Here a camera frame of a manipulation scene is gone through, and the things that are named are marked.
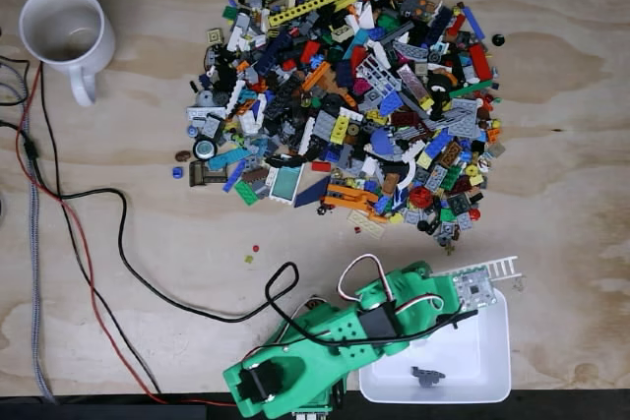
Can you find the white red servo wire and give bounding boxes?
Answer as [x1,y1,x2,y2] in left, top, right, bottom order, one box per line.
[337,253,447,316]

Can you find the azure Lego brick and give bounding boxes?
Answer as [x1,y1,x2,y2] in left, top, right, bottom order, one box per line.
[206,148,247,171]

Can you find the white Lego window teal glass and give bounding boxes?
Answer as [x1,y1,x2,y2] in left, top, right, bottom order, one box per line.
[268,163,306,206]

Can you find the long green Lego plate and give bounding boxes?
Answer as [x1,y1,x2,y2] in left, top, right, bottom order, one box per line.
[448,79,494,99]

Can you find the white Lego lattice fence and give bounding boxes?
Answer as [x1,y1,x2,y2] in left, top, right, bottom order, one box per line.
[354,54,403,91]

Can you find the beige Lego plate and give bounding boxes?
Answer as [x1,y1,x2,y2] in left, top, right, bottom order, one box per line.
[346,210,386,239]

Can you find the white Lego ladder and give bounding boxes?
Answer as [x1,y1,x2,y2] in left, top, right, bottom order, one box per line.
[433,255,521,284]

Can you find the orange Lego Technic assembly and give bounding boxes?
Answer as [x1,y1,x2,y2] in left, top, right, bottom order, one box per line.
[322,182,390,224]

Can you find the orange Lego plate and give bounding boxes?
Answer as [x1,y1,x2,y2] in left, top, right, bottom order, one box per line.
[300,61,332,92]

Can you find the round Lego wheel clear centre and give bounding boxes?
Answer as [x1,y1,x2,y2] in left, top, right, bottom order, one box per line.
[192,138,218,161]

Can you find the white ceramic mug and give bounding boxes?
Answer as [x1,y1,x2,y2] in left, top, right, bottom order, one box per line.
[18,0,117,107]

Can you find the white plastic bin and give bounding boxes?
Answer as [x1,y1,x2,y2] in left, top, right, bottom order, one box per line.
[357,286,512,404]

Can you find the dark blue Lego wedge plate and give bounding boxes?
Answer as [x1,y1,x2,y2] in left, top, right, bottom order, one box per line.
[293,174,332,209]

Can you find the long black cable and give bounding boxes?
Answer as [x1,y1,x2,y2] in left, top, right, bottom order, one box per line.
[36,0,479,347]

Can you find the dark transparent Lego box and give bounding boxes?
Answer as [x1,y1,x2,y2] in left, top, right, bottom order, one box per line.
[189,159,230,189]

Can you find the long red Lego brick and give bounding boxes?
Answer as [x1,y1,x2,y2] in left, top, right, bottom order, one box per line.
[468,43,493,82]

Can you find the black Lego tyre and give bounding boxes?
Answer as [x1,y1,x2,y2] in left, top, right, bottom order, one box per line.
[426,70,459,94]

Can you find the black Lego pieces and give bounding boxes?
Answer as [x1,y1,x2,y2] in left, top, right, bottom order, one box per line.
[263,152,309,169]

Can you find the gripper camera circuit board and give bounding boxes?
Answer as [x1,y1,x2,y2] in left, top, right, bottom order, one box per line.
[451,265,497,313]

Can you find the long blue Lego plate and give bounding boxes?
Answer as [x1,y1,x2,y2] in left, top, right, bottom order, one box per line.
[461,6,486,40]

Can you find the pink Lego tile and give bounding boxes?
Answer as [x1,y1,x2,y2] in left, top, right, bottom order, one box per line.
[397,64,434,106]

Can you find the blue round Lego dish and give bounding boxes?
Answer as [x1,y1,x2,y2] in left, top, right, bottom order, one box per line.
[369,127,400,155]

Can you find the thin black cable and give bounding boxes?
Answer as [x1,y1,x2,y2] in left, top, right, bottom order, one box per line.
[58,193,162,394]

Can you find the gray braided cable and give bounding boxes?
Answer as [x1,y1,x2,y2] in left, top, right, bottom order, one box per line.
[0,58,55,404]

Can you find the yellow Lego Technic beam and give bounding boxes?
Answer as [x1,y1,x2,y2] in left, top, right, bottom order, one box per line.
[268,0,342,28]

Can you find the dark gray Lego piece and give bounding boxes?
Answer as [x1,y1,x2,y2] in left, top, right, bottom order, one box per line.
[410,365,447,389]

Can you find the white Lego arch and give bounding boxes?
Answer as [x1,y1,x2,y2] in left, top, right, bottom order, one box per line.
[396,139,427,190]

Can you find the red cable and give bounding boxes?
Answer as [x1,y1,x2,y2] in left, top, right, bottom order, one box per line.
[14,0,237,409]

